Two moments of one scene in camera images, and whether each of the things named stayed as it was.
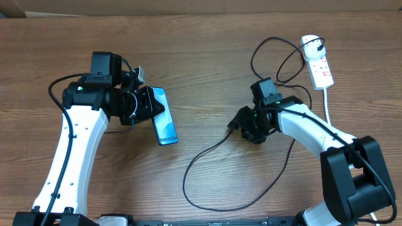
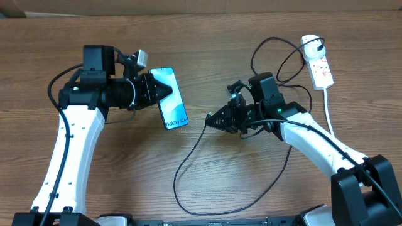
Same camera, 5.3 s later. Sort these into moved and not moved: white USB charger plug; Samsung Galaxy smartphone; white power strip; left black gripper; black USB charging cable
Moved: Samsung Galaxy smartphone; left black gripper; black USB charging cable
Not moved: white USB charger plug; white power strip
